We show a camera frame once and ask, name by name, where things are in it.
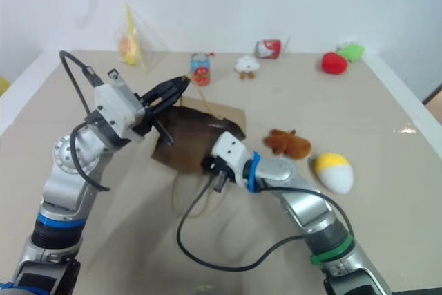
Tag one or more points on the red plush fruit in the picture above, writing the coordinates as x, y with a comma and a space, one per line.
334, 63

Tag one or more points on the blue and red can plush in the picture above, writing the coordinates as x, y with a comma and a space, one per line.
201, 68

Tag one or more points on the red can plush toy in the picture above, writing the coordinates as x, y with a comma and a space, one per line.
268, 48

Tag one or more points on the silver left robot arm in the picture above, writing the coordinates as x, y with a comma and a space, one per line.
62, 184

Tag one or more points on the green plush toy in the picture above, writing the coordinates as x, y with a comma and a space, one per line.
353, 51

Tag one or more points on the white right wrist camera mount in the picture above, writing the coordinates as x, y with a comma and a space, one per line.
229, 151

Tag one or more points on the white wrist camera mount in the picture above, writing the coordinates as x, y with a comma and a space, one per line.
229, 151
115, 103

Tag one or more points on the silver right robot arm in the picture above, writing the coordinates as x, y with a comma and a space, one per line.
304, 205

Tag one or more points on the brown plush animal toy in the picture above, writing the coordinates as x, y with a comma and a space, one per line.
290, 144

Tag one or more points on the yellow object at table edge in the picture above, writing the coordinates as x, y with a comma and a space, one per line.
3, 86

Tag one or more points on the clear plastic bag with toy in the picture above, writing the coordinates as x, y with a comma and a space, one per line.
133, 44

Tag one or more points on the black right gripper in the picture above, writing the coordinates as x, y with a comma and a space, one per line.
212, 165

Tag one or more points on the yellow and white egg plush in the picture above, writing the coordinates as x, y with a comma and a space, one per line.
336, 174

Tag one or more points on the white cloud plush toy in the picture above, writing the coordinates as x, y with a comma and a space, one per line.
247, 65

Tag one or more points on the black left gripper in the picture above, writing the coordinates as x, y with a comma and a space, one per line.
146, 119

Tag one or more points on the brown paper bag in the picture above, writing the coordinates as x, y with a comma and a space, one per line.
191, 136

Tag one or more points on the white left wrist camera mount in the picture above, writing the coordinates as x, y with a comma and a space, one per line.
115, 103

